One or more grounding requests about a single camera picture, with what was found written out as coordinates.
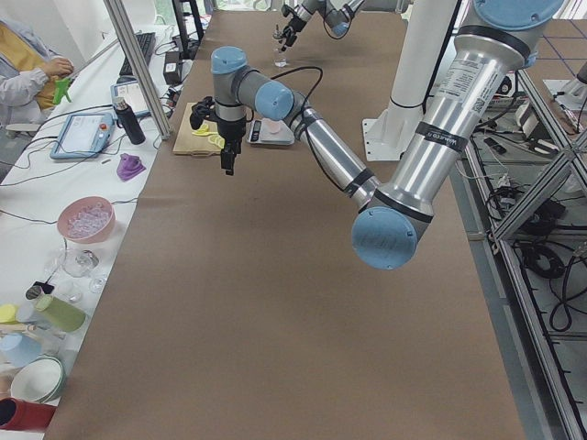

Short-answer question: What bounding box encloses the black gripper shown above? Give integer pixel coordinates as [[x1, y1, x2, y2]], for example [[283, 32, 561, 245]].
[[216, 117, 246, 175], [280, 12, 306, 51]]

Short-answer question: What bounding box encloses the clear glass sauce bottle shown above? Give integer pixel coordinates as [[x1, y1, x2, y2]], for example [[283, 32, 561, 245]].
[[272, 26, 287, 68]]

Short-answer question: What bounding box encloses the pink plastic cup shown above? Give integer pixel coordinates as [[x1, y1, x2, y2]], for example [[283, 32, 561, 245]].
[[264, 119, 283, 135]]

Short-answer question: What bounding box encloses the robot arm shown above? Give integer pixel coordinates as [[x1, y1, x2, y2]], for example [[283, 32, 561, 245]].
[[208, 1, 561, 270], [272, 0, 413, 51]]

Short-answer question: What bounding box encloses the silver digital kitchen scale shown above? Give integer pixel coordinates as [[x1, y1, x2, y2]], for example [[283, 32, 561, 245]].
[[247, 118, 294, 146]]

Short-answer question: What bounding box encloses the green tumbler cup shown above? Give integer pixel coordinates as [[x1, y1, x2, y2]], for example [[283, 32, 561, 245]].
[[34, 294, 86, 333]]

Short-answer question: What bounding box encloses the light blue cup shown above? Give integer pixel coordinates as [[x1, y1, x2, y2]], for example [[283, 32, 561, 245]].
[[1, 333, 42, 368]]

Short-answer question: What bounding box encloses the red cup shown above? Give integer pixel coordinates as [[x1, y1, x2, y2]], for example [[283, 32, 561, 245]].
[[1, 398, 57, 433]]

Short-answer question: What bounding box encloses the yellow plastic knife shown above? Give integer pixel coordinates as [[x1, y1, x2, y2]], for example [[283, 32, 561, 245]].
[[192, 130, 218, 137]]

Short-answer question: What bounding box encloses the bamboo cutting board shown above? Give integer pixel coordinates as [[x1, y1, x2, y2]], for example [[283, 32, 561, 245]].
[[172, 102, 224, 157]]

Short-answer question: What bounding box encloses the purple cloth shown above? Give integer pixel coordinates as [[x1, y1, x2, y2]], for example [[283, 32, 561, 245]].
[[116, 153, 146, 182]]

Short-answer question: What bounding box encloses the black thermos bottle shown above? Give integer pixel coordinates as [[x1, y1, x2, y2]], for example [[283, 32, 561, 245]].
[[113, 96, 146, 145]]

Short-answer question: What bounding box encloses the teach pendant upper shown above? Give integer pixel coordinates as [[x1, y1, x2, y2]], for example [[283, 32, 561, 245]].
[[110, 80, 150, 117]]

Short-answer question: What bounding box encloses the teach pendant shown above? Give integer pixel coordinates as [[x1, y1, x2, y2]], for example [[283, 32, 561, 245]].
[[50, 113, 115, 160], [110, 80, 150, 117]]

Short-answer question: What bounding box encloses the black keyboard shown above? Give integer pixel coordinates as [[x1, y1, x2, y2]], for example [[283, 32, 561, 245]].
[[119, 32, 156, 76]]

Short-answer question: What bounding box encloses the teach pendant lower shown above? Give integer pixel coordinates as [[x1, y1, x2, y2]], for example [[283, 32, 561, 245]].
[[50, 113, 115, 160]]

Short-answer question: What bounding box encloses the pink bowl with ice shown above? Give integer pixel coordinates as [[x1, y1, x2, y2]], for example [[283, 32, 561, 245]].
[[57, 196, 116, 244]]

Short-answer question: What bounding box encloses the wine glass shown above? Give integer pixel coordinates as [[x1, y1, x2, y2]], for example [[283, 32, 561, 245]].
[[61, 249, 107, 294]]

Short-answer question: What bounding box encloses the seated person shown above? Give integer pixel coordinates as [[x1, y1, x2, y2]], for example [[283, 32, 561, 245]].
[[1, 18, 74, 127]]

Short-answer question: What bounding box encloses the white green-rimmed bowl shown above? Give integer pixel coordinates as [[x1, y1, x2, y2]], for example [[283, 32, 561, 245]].
[[10, 357, 66, 403]]

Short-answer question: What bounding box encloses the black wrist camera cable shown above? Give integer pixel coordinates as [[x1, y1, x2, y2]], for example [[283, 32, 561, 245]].
[[247, 66, 325, 125]]

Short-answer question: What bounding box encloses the aluminium frame post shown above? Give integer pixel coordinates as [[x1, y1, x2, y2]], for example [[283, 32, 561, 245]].
[[104, 0, 172, 140]]

